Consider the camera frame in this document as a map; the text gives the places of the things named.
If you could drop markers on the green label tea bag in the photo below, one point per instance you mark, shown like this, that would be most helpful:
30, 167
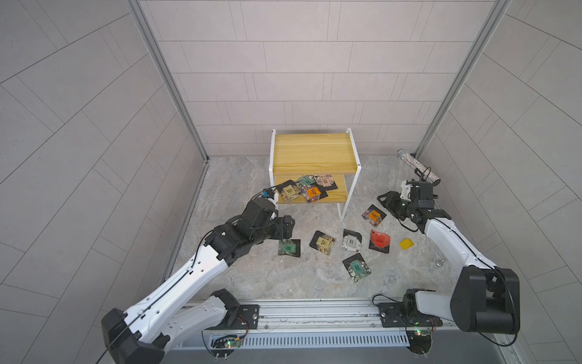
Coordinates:
289, 247

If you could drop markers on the circuit board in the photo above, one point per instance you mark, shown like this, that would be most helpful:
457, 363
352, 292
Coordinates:
226, 343
420, 342

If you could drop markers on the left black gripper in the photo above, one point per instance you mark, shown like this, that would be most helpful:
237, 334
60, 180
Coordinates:
288, 230

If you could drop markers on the wooden shelf white frame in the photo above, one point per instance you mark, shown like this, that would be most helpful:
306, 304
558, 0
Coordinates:
295, 155

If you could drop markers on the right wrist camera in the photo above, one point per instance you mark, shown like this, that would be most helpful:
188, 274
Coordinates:
406, 190

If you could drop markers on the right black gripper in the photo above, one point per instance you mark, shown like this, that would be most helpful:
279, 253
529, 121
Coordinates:
391, 199

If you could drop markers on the yellow label tea bag floor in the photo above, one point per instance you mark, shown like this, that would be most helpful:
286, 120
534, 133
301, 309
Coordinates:
322, 242

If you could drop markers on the teal label tea bag floor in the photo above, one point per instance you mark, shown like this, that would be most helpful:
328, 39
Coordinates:
356, 267

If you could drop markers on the small orange label tea bag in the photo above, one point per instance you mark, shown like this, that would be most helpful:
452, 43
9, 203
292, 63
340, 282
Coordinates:
374, 215

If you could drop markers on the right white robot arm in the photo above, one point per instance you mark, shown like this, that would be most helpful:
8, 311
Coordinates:
486, 298

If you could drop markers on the teal label tea bag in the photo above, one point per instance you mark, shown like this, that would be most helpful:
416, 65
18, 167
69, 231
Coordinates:
306, 180

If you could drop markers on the yellow wedge block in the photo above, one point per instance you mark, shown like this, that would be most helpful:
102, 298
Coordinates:
406, 244

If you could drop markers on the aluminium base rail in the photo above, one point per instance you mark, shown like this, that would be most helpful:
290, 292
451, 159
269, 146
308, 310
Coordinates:
321, 324

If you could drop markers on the yellow label tea bag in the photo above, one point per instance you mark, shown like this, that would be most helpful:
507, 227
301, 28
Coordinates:
288, 191

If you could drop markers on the right circuit board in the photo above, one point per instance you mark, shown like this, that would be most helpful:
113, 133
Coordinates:
420, 342

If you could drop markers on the left circuit board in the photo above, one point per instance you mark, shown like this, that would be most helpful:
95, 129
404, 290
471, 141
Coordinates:
226, 343

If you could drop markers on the glitter microphone on stand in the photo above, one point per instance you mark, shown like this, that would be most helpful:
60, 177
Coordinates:
423, 172

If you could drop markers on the red tea bag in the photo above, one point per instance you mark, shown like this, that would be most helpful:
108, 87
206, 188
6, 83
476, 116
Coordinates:
379, 242

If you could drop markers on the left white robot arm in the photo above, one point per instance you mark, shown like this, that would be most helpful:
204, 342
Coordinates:
146, 331

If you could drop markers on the white label tea bag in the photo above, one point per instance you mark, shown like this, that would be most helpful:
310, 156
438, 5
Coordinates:
352, 241

